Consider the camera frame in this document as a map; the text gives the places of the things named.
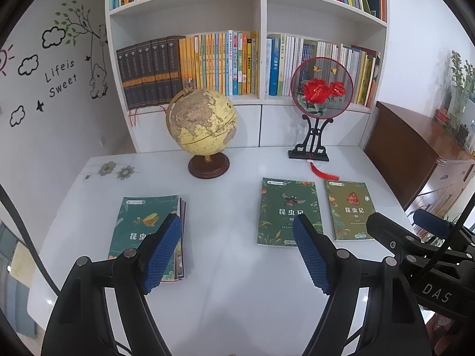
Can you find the person's right hand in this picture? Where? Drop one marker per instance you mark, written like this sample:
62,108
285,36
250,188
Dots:
439,333

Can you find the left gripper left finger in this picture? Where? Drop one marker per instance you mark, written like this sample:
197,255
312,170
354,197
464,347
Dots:
80,322

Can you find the dark green beetle insect book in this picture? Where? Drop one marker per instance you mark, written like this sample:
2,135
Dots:
281,201

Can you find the white bookshelf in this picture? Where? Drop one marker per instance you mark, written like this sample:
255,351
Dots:
247,50

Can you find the olive green insect book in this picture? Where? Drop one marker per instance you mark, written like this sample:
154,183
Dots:
350,205

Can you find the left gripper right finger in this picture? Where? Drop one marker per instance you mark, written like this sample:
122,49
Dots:
368,302

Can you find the brown wooden cabinet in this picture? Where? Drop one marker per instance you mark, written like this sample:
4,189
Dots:
421,162

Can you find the teal green book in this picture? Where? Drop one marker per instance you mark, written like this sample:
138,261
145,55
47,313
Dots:
139,217

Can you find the potted green plant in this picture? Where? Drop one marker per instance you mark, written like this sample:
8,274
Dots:
458,91

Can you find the yellow globe on wooden base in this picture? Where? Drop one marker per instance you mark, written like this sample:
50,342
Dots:
203,122

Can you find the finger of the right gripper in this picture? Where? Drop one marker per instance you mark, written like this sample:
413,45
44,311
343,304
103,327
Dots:
433,224
389,237

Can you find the round red flower fan ornament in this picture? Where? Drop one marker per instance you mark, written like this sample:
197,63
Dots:
321,89

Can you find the blue fairy tale book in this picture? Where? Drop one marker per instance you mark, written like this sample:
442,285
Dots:
179,262

